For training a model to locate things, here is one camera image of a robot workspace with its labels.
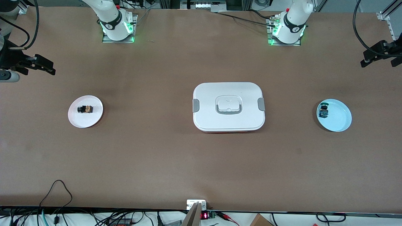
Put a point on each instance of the red LED display module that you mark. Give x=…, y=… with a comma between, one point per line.
x=204, y=215

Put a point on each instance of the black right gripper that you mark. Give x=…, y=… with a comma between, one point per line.
x=9, y=59

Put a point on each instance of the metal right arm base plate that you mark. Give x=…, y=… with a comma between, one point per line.
x=110, y=40

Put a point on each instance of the brown cardboard box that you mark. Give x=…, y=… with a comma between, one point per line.
x=259, y=221

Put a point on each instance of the aluminium profile bar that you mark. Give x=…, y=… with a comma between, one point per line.
x=193, y=216

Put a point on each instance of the orange and black switch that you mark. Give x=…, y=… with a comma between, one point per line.
x=85, y=109

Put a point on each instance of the pink round plate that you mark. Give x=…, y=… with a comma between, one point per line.
x=84, y=121

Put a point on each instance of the small white box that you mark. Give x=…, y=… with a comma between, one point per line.
x=192, y=204

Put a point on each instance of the grey power strip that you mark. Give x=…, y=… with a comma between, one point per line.
x=204, y=5

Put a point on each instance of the aluminium corner frame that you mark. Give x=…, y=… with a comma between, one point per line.
x=384, y=15

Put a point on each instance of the short aluminium profile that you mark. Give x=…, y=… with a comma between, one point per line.
x=22, y=9

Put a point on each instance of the blue and green switch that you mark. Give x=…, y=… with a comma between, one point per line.
x=323, y=112

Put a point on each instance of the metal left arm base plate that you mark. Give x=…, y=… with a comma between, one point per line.
x=295, y=44

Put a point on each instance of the white box with grey clips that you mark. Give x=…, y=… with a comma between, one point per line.
x=229, y=94

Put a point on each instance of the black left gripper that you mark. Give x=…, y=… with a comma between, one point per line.
x=382, y=49

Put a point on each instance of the light blue round plate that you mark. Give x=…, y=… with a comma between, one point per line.
x=337, y=117

